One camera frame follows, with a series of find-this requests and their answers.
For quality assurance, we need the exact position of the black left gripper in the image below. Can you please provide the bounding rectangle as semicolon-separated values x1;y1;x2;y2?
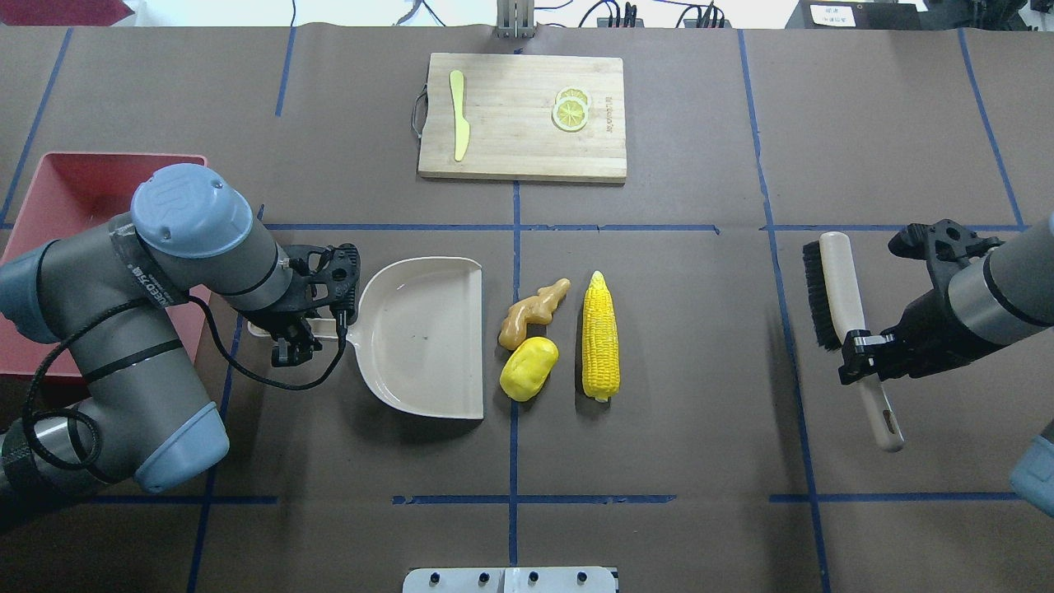
241;243;362;367

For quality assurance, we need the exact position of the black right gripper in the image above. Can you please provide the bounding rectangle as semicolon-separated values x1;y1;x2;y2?
838;219;1004;386

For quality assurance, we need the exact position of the beige black bristle brush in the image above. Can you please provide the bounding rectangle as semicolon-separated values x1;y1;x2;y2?
802;231;906;453

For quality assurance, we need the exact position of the beige plastic dustpan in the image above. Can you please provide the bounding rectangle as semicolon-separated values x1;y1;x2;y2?
247;256;485;421

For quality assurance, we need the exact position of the tan toy ginger root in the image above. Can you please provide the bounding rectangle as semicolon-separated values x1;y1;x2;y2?
497;278;571;352

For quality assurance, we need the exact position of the yellow toy corn cob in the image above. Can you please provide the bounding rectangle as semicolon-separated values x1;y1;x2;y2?
582;270;621;402

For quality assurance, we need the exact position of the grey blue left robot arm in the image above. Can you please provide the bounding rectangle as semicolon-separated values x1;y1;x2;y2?
2;164;359;530

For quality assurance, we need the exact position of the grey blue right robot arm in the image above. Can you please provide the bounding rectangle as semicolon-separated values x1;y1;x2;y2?
819;219;1053;453

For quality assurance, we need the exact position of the pink plastic bin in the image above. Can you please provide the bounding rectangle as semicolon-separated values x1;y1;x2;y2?
0;152;212;379

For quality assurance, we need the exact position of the yellow-green plastic knife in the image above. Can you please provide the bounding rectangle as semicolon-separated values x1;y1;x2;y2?
449;70;471;162

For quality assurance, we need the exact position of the bamboo cutting board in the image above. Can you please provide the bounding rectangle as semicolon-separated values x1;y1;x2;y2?
417;53;628;184

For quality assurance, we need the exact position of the lower lemon slice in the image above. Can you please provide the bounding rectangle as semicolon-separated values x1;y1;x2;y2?
551;99;590;133

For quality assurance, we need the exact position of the lemon slice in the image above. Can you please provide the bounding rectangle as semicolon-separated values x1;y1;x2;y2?
551;99;590;133
554;86;591;108

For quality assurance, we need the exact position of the upper lemon slice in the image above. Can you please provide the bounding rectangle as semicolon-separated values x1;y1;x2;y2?
554;86;591;108

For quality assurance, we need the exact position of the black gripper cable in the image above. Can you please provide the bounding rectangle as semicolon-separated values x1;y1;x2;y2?
21;272;355;487

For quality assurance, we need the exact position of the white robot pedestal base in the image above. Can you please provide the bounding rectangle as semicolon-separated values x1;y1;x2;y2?
402;566;620;592

